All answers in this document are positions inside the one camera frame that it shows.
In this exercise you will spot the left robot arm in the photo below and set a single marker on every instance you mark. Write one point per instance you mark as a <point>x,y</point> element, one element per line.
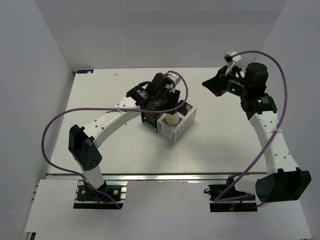
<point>84,141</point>

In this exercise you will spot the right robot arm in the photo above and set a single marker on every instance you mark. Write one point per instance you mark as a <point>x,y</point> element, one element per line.
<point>284,180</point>

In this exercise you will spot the black two-slot organizer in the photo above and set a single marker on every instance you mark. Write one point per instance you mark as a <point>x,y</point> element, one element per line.
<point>150,118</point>

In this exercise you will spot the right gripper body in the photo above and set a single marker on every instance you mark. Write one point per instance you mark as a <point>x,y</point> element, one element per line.
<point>233,85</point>

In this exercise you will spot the dark spice bottle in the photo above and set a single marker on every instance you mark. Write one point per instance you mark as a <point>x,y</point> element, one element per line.
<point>184,110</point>

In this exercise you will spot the white two-slot organizer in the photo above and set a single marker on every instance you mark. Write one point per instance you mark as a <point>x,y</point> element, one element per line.
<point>174,132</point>

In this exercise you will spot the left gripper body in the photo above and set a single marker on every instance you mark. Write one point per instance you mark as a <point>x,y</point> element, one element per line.
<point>168,101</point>

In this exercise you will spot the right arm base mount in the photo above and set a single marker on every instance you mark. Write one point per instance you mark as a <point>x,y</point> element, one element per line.
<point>233,201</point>

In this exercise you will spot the blue label sticker left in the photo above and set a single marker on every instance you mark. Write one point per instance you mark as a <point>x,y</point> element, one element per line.
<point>84,71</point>

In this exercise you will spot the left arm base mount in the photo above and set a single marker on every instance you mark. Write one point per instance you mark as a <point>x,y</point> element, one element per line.
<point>88,199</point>

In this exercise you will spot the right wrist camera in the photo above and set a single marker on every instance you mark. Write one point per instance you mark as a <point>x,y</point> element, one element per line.
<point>232,58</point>

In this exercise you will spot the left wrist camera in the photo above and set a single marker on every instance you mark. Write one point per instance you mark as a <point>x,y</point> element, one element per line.
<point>174,78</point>

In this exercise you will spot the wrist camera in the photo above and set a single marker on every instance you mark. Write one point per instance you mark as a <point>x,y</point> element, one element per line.
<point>232,58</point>
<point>174,78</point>

